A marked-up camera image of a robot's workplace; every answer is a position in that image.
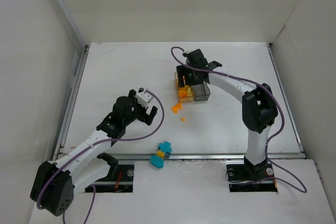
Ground yellow face lego piece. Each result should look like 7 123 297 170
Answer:
178 87 193 99

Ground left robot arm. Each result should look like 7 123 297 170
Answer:
30 88 164 216

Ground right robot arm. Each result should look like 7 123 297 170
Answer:
176 49 278 182

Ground grey transparent container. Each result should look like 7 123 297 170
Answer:
192 81 211 102

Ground orange transparent container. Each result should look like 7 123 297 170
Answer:
174 72 195 103

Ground orange long lego brick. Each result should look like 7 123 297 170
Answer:
171 103 183 113

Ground teal cross lego brick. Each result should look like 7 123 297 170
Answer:
158 141 172 156

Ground small yellow square lego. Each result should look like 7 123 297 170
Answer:
156 150 165 159

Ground teal rounded lego brick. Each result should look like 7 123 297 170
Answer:
150 155 164 169

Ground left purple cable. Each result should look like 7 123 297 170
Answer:
36 90 165 224

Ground purple cable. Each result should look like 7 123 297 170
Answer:
170 46 308 194
36 90 165 224

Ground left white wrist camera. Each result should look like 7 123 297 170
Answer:
135 88 154 109

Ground aluminium front rail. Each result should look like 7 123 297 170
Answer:
111 152 306 161

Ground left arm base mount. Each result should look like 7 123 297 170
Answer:
93 163 135 193

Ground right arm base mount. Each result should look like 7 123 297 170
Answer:
225 164 278 193

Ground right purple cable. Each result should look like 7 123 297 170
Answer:
170 46 308 194

